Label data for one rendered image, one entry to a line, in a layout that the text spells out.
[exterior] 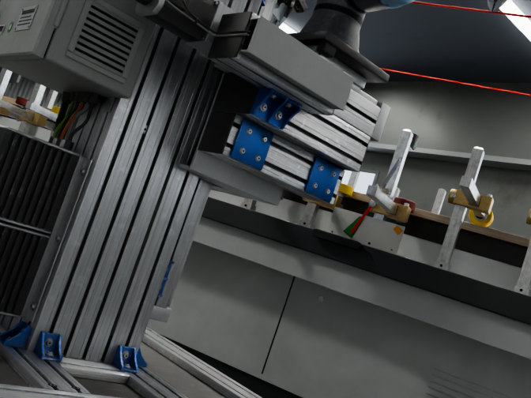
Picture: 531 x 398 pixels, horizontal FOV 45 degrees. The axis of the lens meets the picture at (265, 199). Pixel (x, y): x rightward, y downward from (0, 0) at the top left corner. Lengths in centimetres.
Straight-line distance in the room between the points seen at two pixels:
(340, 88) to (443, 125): 734
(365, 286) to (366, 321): 23
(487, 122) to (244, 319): 610
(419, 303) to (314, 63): 115
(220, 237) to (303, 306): 42
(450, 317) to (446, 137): 645
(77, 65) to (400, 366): 160
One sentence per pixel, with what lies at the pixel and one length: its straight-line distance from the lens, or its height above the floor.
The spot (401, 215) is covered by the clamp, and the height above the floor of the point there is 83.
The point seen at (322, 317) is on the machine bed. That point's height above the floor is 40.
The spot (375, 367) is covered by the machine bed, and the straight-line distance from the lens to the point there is 241.
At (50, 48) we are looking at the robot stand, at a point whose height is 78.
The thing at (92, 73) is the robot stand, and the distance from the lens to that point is 127.
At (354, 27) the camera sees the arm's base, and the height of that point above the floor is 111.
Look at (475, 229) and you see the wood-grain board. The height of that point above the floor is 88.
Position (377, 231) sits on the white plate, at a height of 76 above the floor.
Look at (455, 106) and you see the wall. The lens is 863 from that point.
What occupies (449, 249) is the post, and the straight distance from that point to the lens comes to 216.
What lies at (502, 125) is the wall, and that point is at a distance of 818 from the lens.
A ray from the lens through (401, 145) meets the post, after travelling 227.
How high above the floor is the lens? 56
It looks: 5 degrees up
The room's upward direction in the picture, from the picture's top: 19 degrees clockwise
